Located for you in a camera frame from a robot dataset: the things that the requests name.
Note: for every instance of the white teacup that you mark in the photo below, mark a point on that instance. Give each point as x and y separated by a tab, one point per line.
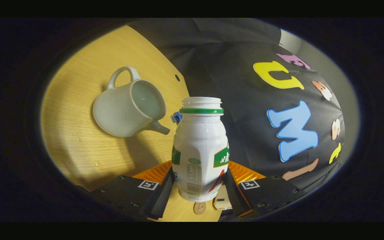
115	113

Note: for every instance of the blue towel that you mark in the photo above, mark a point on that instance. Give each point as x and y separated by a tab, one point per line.
177	117

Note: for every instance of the white water bottle green label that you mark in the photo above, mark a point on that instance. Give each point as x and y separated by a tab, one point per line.
200	143

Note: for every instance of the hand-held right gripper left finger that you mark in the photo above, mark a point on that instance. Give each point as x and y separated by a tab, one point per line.
162	200

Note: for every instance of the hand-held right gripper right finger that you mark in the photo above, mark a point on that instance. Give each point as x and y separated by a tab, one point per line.
237	200

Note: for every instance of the black backdrop cloth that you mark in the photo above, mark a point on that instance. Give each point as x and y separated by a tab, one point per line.
245	133

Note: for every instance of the cream toaster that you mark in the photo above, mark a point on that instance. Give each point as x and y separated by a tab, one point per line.
221	201

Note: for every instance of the round brown coaster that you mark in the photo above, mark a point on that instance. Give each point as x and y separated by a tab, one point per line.
199	208

